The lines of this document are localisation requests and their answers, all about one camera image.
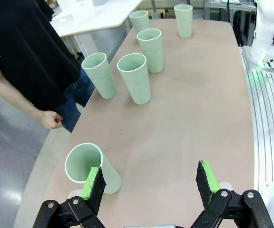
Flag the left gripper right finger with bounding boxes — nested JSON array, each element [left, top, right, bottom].
[[191, 160, 274, 228]]

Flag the large white table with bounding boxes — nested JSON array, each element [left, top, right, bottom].
[[50, 0, 143, 57]]

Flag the person's right forearm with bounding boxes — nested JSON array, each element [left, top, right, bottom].
[[0, 70, 49, 122]]

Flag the aluminium profile rack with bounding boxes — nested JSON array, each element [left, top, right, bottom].
[[203, 0, 258, 48]]

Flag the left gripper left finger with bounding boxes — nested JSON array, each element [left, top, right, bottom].
[[33, 166, 107, 228]]

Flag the person black shirt blue jeans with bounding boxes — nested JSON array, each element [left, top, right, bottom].
[[0, 0, 96, 133]]

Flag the slatted aluminium mounting plate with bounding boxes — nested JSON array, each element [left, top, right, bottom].
[[239, 45, 274, 190]]

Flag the person's right hand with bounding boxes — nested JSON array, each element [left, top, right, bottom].
[[38, 110, 64, 130]]

